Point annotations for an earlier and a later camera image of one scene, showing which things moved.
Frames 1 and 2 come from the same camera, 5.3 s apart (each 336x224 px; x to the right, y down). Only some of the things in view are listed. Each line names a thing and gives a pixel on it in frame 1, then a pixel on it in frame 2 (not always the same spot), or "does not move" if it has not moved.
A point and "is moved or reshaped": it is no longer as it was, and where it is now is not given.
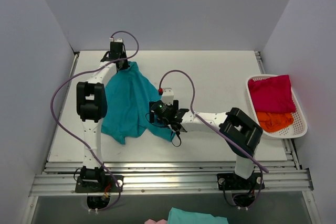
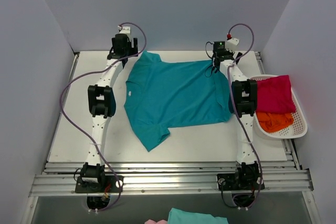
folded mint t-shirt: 177,216 does not move
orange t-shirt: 274,121 does not move
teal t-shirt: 129,91 is moved or reshaped
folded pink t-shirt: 150,221 does not move
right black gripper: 152,109 → 216,64
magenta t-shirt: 272,94 does not move
